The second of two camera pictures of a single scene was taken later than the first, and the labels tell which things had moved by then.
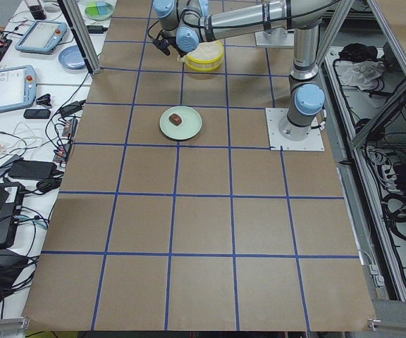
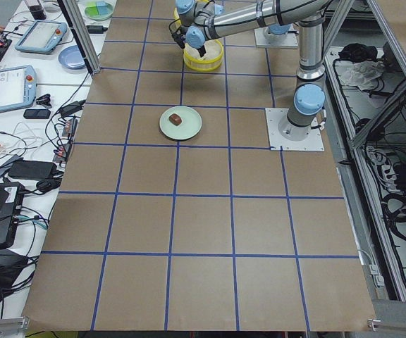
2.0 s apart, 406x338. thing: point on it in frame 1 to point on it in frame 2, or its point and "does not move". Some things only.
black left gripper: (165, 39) to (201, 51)
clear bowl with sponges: (101, 10) does not move
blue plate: (72, 58) does not move
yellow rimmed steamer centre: (206, 57) does not move
